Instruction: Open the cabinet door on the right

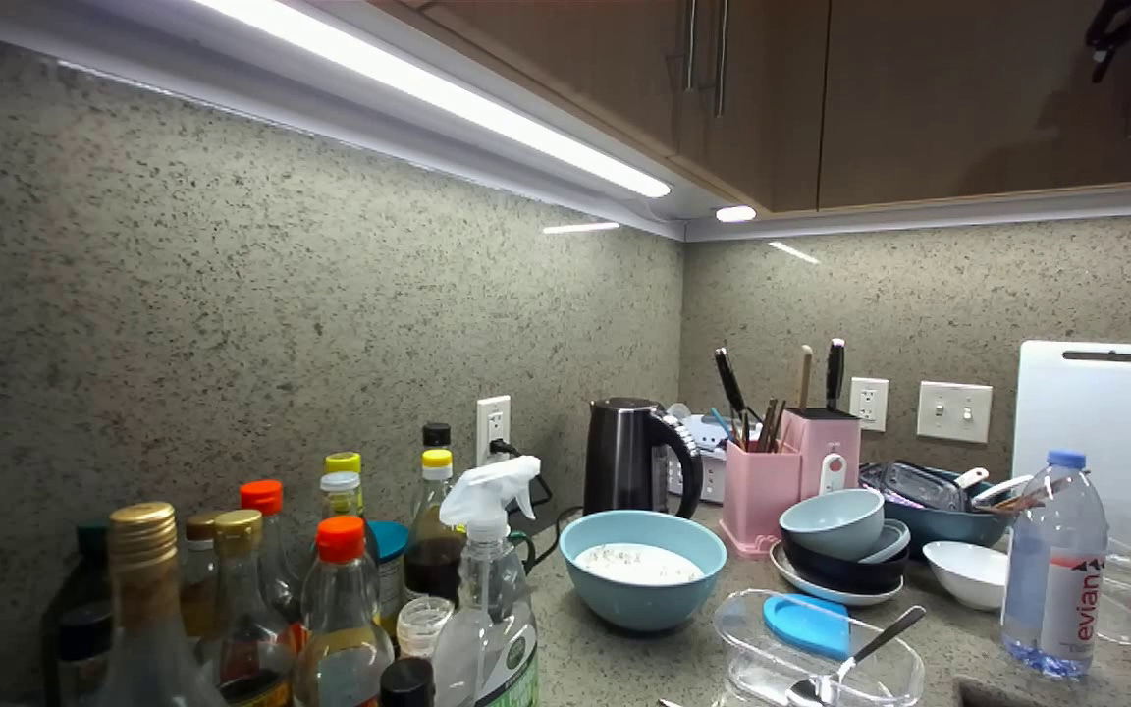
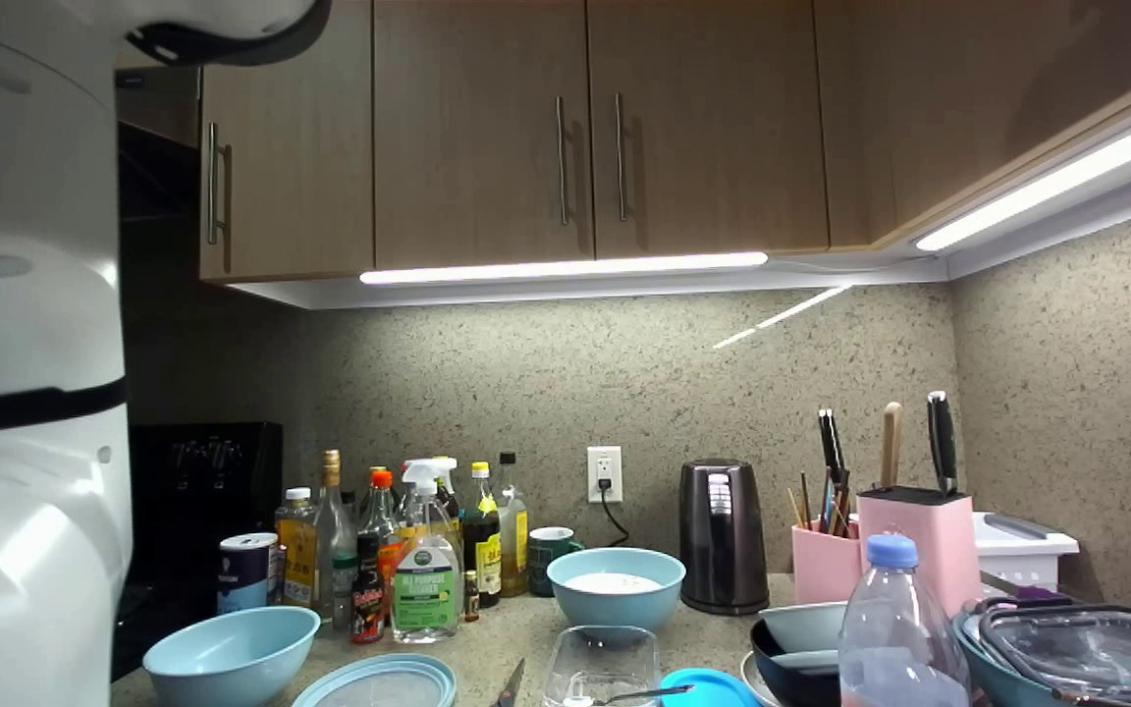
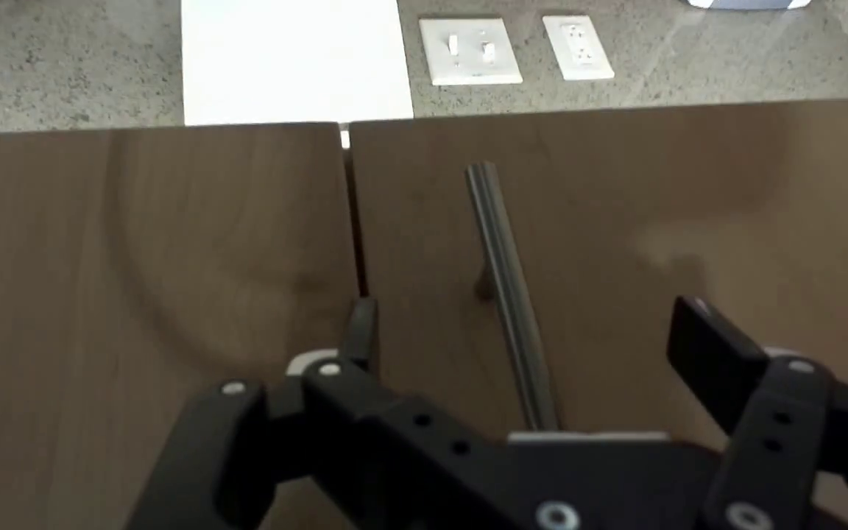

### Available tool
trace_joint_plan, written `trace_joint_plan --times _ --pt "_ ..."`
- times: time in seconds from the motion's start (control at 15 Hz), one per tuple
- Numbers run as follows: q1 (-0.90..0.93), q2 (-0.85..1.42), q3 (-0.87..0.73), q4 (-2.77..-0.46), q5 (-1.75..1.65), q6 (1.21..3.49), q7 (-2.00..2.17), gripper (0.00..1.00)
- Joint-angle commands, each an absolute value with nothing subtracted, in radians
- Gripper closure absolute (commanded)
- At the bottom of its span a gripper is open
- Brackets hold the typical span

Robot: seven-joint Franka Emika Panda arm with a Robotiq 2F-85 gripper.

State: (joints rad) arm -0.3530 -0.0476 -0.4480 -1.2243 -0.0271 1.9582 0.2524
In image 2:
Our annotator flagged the wooden handled knife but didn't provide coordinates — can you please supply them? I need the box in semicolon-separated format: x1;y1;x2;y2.
881;396;906;497

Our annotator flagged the clear plastic water bottle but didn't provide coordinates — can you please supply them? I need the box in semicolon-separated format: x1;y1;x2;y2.
831;530;978;707

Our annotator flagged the gold cap glass bottle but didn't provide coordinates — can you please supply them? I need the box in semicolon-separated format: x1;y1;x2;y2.
316;444;360;629

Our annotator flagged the black cap oil bottle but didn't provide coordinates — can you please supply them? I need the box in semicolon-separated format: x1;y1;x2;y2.
496;448;534;603

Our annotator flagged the grey metal door handle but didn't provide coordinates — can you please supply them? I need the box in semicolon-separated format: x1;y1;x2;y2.
200;121;238;255
552;95;585;227
610;86;644;223

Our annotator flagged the blue silicone lid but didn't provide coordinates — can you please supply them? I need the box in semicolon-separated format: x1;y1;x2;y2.
652;666;766;707

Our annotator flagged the metal spoon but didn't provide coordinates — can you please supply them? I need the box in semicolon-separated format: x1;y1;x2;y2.
590;675;694;707

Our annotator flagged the empty light blue bowl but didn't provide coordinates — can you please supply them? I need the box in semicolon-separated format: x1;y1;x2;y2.
136;603;326;707

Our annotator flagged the black handled knife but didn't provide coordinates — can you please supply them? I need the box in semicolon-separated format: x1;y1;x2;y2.
814;406;852;533
923;386;962;499

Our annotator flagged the wooden side cabinet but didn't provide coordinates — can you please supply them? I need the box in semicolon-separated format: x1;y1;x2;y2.
814;0;1131;253

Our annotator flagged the wooden cabinet door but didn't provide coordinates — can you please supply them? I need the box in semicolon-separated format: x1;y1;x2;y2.
369;0;592;270
585;0;831;265
198;0;377;289

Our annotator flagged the black steel electric kettle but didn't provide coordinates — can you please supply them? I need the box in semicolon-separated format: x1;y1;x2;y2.
674;456;775;621

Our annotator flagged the clear spray bottle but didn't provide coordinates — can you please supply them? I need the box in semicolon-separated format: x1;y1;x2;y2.
385;456;469;654

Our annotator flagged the white lid canister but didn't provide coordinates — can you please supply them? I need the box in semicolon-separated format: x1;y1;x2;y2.
216;527;283;616

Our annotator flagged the teal pot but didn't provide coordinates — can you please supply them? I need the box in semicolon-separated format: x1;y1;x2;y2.
950;592;1131;707

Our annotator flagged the orange cap sauce bottle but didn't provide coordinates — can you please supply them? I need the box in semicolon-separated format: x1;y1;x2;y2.
350;463;401;647

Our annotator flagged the long under-cabinet light strip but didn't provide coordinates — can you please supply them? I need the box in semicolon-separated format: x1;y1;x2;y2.
357;249;775;290

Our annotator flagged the blue bowl with white contents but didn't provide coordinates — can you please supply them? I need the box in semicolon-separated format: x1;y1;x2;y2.
541;541;691;634

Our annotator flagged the dark bowl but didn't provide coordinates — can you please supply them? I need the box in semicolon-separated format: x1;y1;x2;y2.
748;616;847;707

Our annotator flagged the glass container with dark lid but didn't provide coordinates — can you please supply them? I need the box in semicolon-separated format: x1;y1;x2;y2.
975;598;1131;707

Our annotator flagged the grey-blue bowl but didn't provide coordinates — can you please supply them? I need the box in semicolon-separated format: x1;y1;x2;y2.
753;598;852;655

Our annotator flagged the white wall outlet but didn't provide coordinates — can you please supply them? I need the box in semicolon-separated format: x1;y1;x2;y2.
585;444;628;513

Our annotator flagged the light blue plate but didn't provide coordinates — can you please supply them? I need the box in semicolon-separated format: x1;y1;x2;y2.
291;654;463;707

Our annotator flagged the black power cord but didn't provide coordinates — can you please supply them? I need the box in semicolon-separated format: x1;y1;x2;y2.
592;484;636;549

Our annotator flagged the pink knife block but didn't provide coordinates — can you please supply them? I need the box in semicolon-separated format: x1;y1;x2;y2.
852;484;984;621

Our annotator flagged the clear glass container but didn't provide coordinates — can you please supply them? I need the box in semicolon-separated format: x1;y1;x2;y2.
539;621;664;707

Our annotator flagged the black coffee machine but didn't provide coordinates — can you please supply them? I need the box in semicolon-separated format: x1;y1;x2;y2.
128;418;291;621

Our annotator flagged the yellow cap soy sauce bottle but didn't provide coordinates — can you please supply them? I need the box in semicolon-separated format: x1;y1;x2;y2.
458;456;507;612

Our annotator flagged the white cap yellow oil bottle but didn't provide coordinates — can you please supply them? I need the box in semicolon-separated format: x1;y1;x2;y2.
271;484;326;608

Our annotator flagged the pink utensil holder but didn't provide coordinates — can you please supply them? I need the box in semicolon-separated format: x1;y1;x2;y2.
785;523;865;608

